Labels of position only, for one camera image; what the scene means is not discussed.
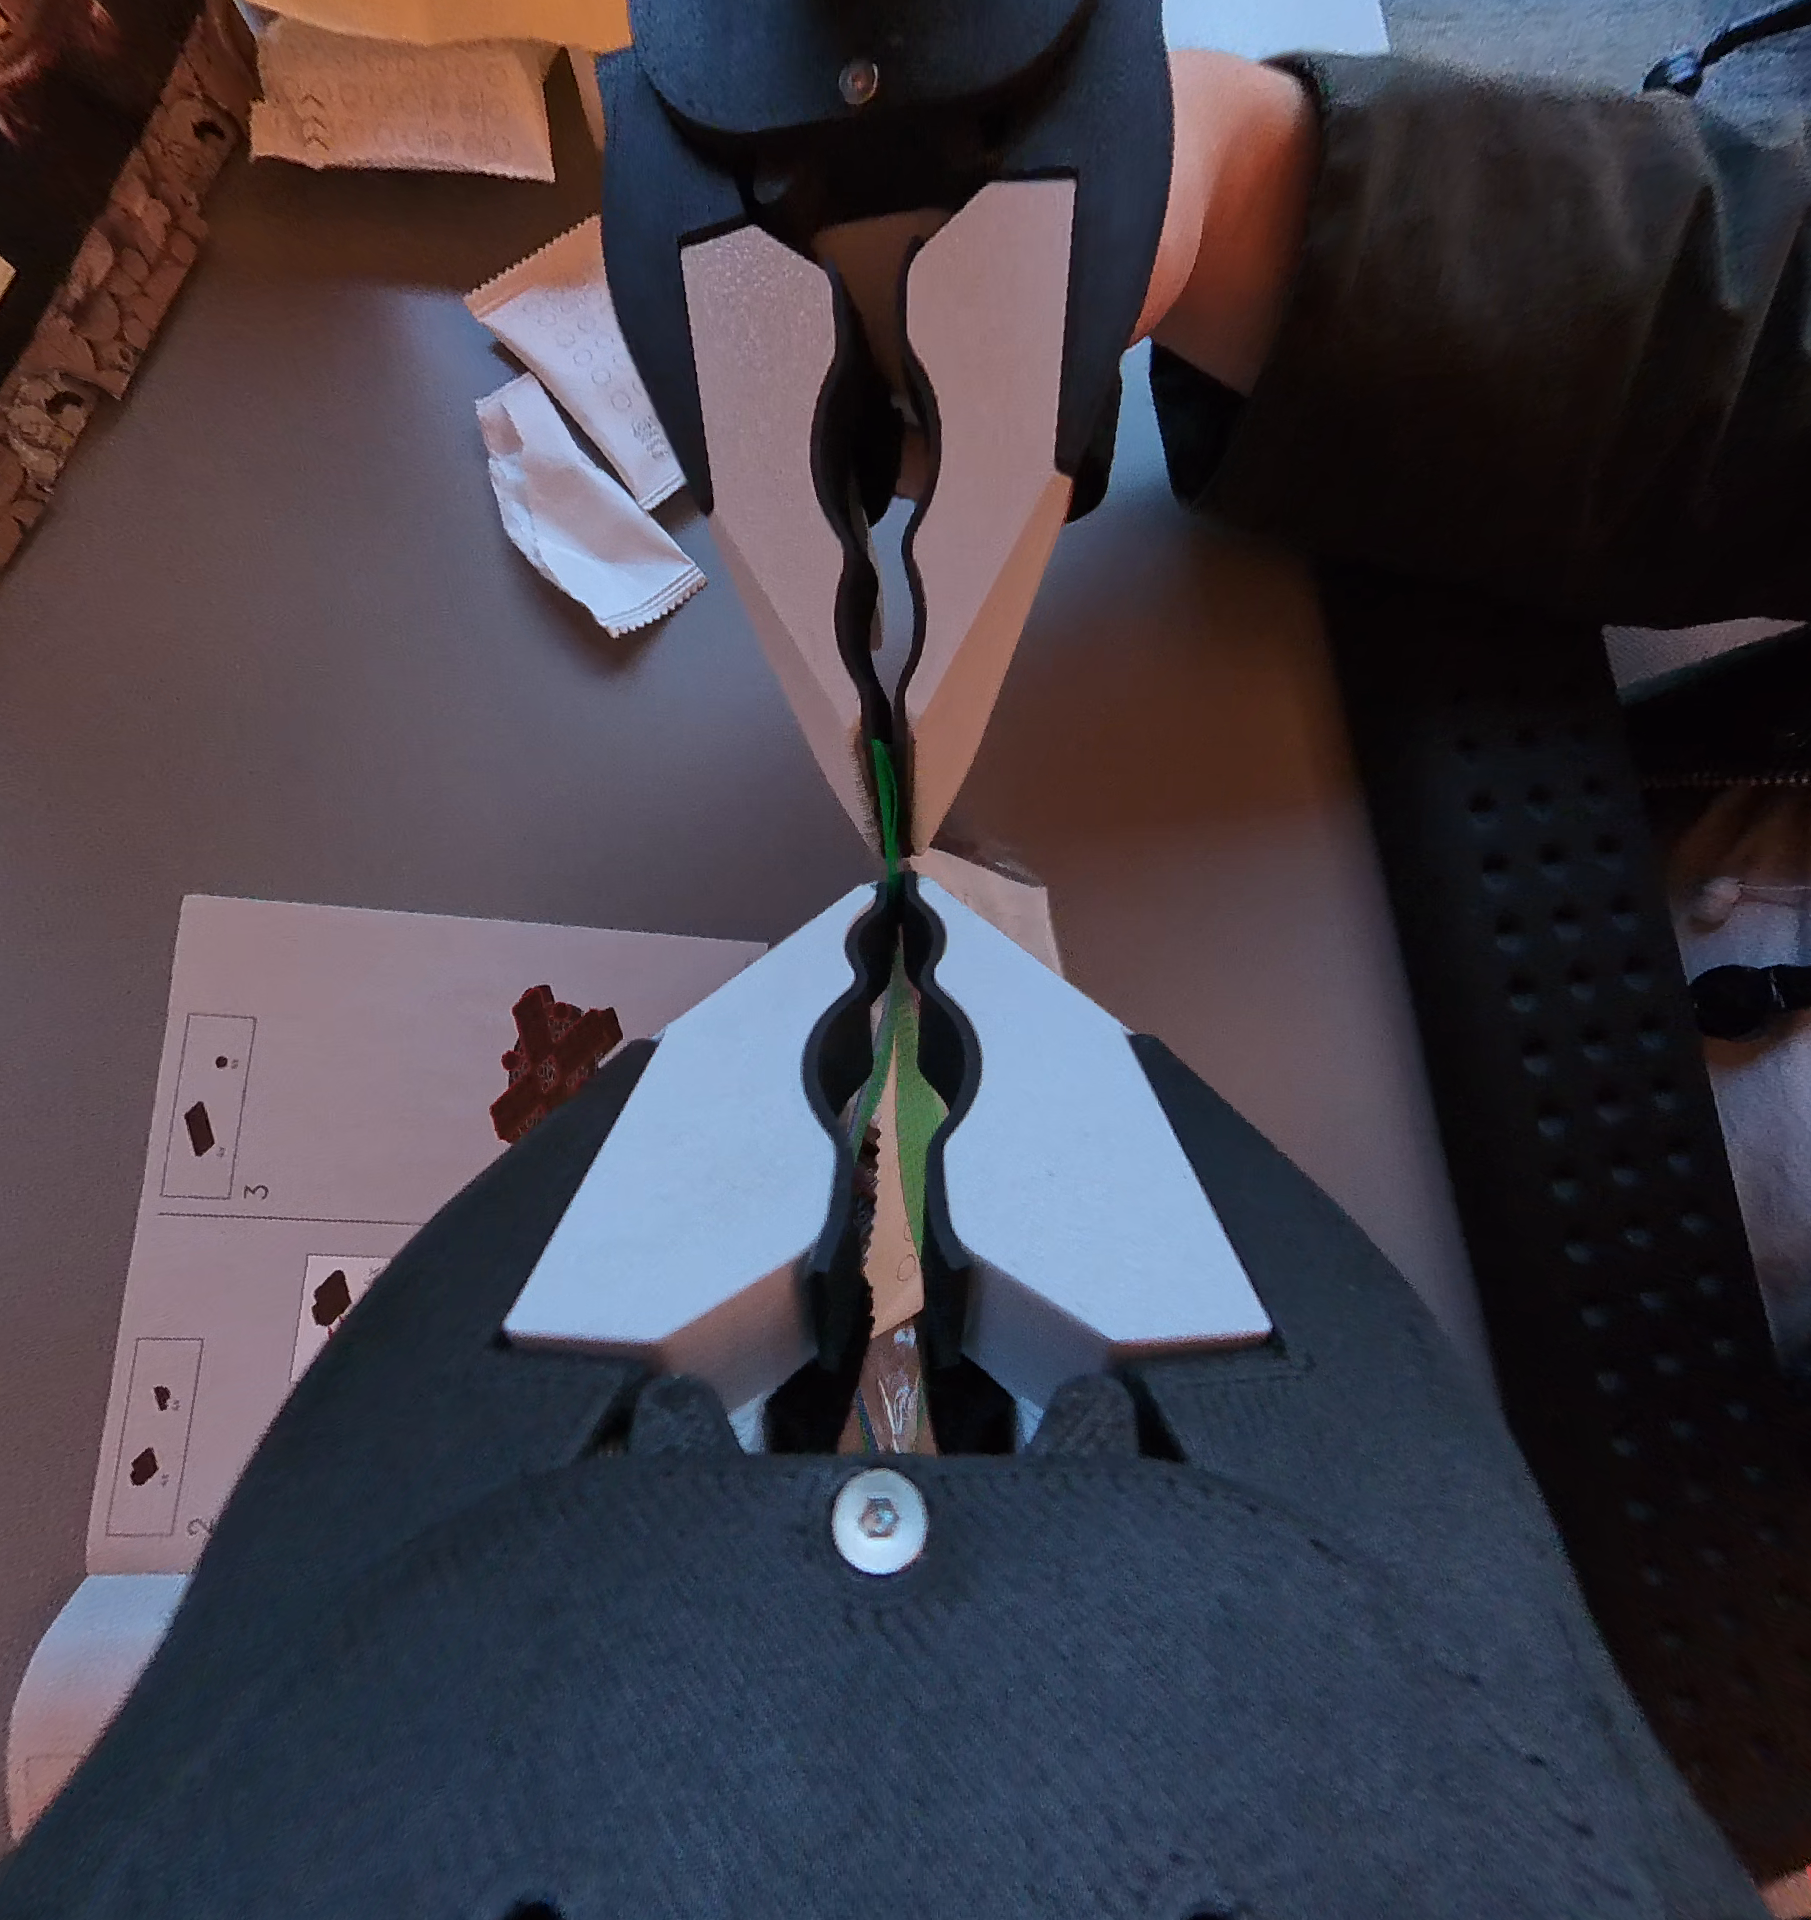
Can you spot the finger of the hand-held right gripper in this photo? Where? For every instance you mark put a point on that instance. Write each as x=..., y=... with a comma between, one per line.
x=756, y=419
x=995, y=377

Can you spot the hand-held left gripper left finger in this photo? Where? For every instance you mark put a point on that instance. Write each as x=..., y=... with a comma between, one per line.
x=680, y=1200

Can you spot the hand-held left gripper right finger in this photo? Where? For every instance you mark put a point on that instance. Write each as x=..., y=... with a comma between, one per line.
x=1100, y=1200

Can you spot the clear zip bag green seal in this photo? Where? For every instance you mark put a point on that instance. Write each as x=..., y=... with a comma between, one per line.
x=921, y=1139

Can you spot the person's right forearm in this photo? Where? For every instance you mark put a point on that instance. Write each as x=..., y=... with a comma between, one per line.
x=1519, y=302

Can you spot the open instruction booklet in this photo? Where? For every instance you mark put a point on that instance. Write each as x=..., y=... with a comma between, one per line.
x=366, y=1022

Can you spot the black perforated chair armrest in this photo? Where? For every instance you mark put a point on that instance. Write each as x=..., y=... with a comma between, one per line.
x=1594, y=1200

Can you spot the person's light grey clothing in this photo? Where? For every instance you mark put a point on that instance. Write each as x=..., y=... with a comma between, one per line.
x=1790, y=1139

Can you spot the black toy set box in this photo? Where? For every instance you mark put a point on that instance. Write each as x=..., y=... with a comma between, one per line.
x=64, y=226

